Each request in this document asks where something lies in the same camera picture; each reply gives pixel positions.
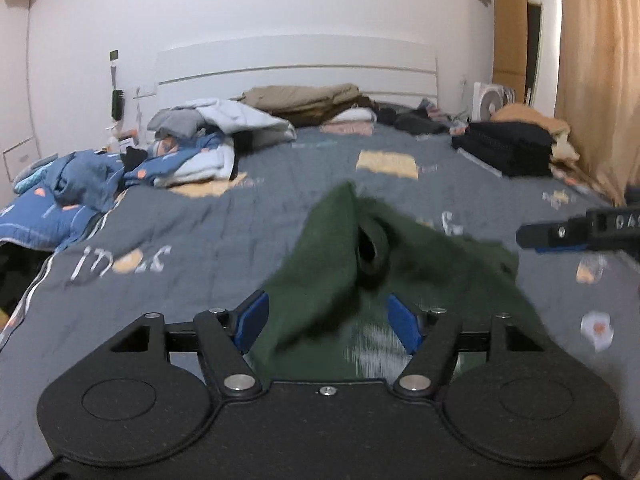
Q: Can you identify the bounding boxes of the stack of black folded clothes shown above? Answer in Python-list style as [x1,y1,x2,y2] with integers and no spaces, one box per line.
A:
[452,121,557,178]

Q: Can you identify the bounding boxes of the blue white crumpled bedding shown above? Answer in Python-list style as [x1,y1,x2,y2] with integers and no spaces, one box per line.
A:
[122,130,238,189]

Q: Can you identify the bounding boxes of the dark crumpled clothes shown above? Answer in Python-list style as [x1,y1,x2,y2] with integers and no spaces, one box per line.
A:
[372,100,470,136]

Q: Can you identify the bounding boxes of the beige curtain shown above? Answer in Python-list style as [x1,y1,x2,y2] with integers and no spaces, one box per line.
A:
[552,0,640,207]

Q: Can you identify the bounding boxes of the light grey crumpled garment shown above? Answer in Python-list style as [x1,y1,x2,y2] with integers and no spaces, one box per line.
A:
[190,99,297,148]

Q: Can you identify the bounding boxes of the grey printed quilt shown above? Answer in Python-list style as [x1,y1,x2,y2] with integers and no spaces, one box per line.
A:
[0,122,640,480]

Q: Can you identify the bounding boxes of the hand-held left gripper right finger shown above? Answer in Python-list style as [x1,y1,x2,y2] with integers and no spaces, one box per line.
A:
[387,294,549,402]

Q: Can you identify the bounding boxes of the white headboard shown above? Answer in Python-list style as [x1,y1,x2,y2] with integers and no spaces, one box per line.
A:
[155,35,440,108]

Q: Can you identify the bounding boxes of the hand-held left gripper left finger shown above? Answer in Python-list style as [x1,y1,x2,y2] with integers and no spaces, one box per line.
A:
[107,290,271,402]

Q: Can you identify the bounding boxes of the white fan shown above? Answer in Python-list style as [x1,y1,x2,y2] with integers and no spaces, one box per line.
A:
[472,81,516,122]

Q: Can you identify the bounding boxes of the khaki clothes pile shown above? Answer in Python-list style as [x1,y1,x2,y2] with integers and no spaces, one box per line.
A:
[237,83,373,127]

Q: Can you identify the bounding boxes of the white pillow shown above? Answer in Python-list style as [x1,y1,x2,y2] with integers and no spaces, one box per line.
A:
[329,107,378,124]

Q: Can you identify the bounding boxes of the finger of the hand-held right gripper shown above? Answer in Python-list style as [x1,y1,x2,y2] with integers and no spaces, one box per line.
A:
[516,214,592,253]

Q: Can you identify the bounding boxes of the pile of blue and white clothes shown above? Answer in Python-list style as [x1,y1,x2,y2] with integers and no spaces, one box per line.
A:
[0,150,127,253]

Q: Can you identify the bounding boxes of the tall brown cardboard sheet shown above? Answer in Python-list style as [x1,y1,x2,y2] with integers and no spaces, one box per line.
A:
[492,0,529,95]

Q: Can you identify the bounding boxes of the dark green shirt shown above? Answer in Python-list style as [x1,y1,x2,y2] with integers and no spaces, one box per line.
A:
[247,180,551,383]

